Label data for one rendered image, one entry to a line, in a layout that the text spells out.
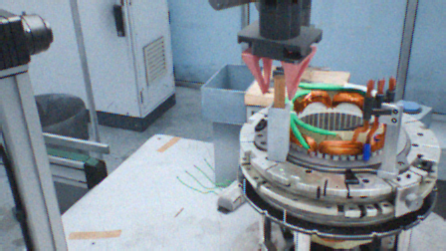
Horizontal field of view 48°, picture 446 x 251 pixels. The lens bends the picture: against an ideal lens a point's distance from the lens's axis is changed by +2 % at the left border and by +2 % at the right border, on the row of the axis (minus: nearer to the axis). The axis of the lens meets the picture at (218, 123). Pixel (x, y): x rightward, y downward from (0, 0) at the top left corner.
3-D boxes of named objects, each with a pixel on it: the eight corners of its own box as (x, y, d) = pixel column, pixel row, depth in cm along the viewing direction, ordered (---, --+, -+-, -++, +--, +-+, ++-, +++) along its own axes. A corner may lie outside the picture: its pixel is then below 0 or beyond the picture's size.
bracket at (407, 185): (386, 209, 72) (390, 179, 70) (405, 203, 73) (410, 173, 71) (395, 217, 71) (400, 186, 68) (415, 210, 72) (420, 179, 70)
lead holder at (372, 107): (360, 120, 66) (363, 97, 65) (365, 108, 70) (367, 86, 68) (390, 125, 65) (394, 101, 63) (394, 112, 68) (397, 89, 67)
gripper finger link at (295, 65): (296, 113, 68) (299, 51, 63) (250, 101, 72) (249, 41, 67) (315, 92, 73) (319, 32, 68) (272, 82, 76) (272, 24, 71)
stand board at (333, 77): (244, 104, 108) (244, 94, 107) (268, 74, 124) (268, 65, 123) (336, 116, 101) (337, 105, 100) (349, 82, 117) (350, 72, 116)
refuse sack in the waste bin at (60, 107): (-6, 188, 232) (-26, 121, 216) (51, 148, 263) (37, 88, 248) (62, 205, 218) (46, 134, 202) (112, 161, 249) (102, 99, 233)
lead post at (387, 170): (394, 181, 70) (406, 107, 65) (376, 176, 71) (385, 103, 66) (398, 175, 71) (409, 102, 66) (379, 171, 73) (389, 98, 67)
